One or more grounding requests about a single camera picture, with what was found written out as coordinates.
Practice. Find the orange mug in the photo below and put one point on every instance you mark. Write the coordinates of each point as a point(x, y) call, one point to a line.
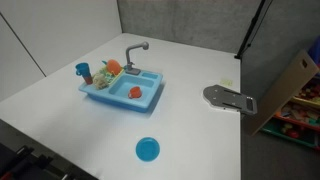
point(135, 92)

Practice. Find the orange plate in rack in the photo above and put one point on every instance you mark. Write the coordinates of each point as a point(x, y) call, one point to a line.
point(113, 67)

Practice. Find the blue plate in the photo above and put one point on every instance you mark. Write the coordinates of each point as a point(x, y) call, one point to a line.
point(147, 149)

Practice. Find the grey toy faucet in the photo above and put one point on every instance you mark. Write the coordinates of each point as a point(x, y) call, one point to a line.
point(130, 69)

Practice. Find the blue toy sink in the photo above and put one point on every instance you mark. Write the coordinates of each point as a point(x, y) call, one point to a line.
point(117, 92)

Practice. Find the beige sponge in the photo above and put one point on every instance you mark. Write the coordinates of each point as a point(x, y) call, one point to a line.
point(99, 81)

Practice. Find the yellow sticker on table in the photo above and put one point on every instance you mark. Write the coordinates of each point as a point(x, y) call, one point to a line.
point(226, 82)

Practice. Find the red cup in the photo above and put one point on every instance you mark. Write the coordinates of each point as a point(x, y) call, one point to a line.
point(88, 80)

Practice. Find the blue cup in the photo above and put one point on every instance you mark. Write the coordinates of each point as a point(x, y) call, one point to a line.
point(82, 69)

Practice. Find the wooden toy shelf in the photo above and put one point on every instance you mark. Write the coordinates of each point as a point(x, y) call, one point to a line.
point(287, 110)

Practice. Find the black tripod pole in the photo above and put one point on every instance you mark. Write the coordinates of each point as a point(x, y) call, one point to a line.
point(254, 27)

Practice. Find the black equipment at table edge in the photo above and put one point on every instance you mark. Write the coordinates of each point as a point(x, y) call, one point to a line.
point(23, 165)

